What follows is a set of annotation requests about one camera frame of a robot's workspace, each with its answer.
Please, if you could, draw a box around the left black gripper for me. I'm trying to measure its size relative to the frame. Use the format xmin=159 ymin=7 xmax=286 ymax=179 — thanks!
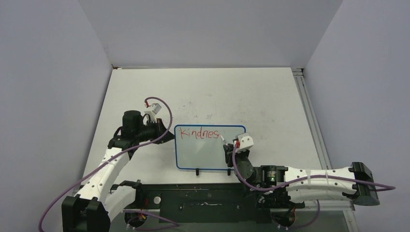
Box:
xmin=135 ymin=118 xmax=176 ymax=145

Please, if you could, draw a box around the red whiteboard marker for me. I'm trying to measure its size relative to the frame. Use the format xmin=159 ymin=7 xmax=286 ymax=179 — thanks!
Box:
xmin=220 ymin=135 xmax=229 ymax=146

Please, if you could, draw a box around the blue framed whiteboard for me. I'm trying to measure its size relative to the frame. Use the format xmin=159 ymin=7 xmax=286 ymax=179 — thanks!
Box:
xmin=174 ymin=124 xmax=247 ymax=170

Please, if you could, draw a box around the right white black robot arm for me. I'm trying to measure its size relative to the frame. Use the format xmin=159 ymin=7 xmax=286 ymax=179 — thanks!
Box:
xmin=223 ymin=144 xmax=380 ymax=208

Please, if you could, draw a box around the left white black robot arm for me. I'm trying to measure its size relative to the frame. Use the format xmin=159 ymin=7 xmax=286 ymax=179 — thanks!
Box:
xmin=61 ymin=104 xmax=174 ymax=232

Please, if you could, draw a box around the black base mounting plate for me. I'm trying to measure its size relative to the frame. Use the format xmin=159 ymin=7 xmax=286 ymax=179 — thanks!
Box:
xmin=109 ymin=181 xmax=305 ymax=227

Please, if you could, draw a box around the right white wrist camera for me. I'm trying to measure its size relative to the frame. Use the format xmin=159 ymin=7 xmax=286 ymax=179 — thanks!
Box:
xmin=235 ymin=133 xmax=254 ymax=153

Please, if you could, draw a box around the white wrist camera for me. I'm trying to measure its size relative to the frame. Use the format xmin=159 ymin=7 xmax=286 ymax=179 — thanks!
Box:
xmin=144 ymin=103 xmax=161 ymax=123
xmin=235 ymin=133 xmax=254 ymax=153

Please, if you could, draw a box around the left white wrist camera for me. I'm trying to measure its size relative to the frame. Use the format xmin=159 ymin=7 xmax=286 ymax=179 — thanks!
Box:
xmin=144 ymin=103 xmax=161 ymax=123

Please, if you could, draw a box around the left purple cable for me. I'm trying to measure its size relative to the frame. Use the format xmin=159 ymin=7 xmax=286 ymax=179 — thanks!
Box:
xmin=38 ymin=96 xmax=173 ymax=232

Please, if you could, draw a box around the purple cable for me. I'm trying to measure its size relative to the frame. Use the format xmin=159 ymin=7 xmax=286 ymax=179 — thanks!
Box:
xmin=232 ymin=142 xmax=396 ymax=193
xmin=38 ymin=96 xmax=173 ymax=232

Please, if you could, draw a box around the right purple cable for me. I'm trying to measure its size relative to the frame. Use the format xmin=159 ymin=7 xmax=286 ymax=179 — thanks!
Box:
xmin=232 ymin=142 xmax=396 ymax=193

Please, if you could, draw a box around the aluminium frame rail right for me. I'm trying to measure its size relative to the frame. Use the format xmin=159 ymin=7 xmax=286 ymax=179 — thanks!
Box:
xmin=292 ymin=68 xmax=332 ymax=169

